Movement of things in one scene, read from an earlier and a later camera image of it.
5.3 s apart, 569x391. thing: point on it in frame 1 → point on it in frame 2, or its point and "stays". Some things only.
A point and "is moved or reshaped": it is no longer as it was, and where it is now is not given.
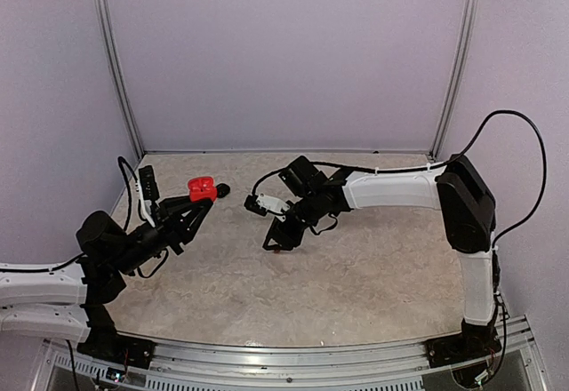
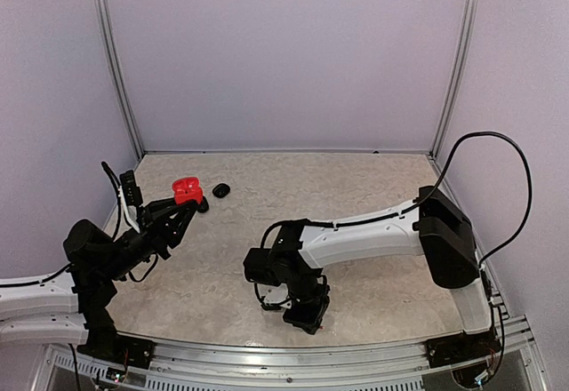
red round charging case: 202,188 is moved or reshaped
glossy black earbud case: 222,190 stays
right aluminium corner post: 468,33 stays
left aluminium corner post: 110,48 stays
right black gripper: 289,238 → 311,321
